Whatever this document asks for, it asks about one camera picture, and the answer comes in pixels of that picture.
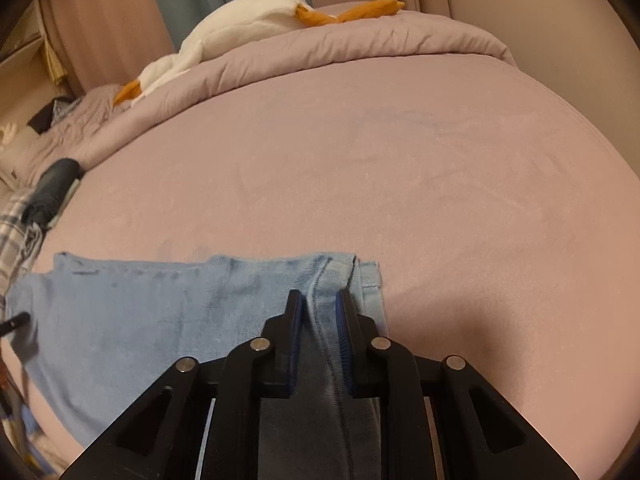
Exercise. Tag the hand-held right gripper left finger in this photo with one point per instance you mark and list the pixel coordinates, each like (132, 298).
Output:
(296, 320)

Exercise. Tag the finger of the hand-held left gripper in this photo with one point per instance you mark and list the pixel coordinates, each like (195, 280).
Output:
(17, 321)

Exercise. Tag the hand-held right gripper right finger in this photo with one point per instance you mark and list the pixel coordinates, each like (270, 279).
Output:
(344, 320)

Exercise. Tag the light blue denim pants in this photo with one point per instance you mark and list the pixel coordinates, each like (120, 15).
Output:
(150, 320)

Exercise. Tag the plaid cloth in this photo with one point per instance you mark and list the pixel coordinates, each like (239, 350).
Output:
(15, 230)

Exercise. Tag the light green folded cloth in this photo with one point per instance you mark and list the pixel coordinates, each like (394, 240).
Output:
(67, 205)

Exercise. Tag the dark folded jeans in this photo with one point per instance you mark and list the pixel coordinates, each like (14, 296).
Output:
(55, 185)

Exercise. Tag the bed with pink sheet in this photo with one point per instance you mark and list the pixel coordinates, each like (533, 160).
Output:
(400, 185)

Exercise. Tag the small white plush toy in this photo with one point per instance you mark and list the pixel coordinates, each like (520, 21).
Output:
(6, 136)

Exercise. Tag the black cloth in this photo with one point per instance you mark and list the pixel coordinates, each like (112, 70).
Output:
(50, 112)

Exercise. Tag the yellow hanging cloth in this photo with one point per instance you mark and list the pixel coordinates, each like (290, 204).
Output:
(55, 62)

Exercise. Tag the pink duvet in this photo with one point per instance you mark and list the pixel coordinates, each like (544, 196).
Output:
(350, 45)

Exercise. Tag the white cubby shelf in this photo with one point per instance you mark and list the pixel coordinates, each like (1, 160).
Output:
(22, 35)

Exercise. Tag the white goose plush toy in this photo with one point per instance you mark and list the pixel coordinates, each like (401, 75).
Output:
(240, 20)

